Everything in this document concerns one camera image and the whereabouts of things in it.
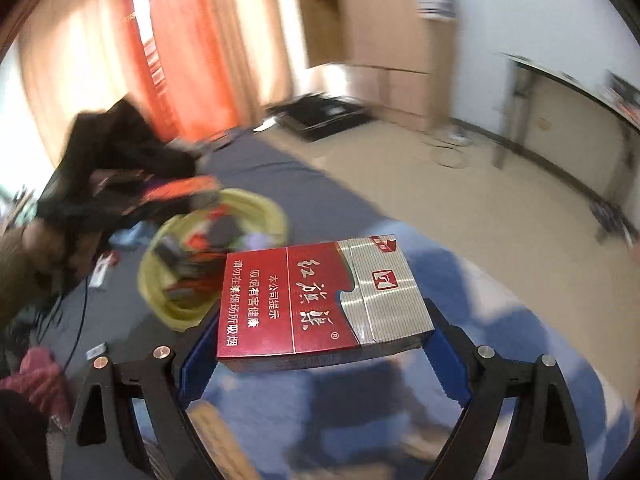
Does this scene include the black cable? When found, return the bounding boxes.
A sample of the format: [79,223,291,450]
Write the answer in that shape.
[37,270,103,378]

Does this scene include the folding table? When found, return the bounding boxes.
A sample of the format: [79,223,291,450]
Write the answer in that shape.
[492,52,640,247]

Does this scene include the black jacket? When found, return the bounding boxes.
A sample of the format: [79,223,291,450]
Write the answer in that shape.
[65,97,198,181]

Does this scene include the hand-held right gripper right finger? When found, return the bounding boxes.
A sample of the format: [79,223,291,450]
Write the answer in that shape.
[422,297,591,480]

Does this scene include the black round sponge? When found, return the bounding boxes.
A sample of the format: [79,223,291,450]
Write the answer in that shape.
[206,216,240,250]

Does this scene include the beige curtain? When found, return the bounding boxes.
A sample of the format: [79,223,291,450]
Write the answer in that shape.
[15,0,151,173]
[202,0,303,111]

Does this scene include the orange curtain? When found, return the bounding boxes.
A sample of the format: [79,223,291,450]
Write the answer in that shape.
[131,0,242,142]

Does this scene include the purple plush ball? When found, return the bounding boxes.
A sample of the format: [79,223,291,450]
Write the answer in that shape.
[239,231,273,252]

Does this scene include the pink cloth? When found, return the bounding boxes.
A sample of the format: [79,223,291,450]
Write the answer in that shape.
[9,347,72,427]

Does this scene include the white floor cable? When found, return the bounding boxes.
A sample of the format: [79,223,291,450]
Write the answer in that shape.
[424,127,472,169]

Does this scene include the blue patterned blanket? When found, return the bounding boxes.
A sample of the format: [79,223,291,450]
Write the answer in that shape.
[190,217,636,480]

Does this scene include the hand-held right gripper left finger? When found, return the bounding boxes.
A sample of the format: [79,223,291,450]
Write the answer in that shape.
[60,305,223,480]

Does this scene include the white red cigarette pack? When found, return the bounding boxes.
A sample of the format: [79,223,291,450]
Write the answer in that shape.
[90,252,119,289]

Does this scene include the red silver cigarette carton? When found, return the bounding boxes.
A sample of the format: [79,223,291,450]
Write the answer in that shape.
[216,234,435,374]

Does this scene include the wooden wardrobe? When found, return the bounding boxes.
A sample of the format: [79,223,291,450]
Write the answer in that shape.
[292,0,458,133]

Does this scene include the black flat floor case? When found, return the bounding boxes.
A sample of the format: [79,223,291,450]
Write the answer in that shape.
[266,92,374,143]

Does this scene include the yellow plastic basin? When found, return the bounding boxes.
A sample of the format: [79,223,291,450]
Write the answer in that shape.
[137,187,291,332]

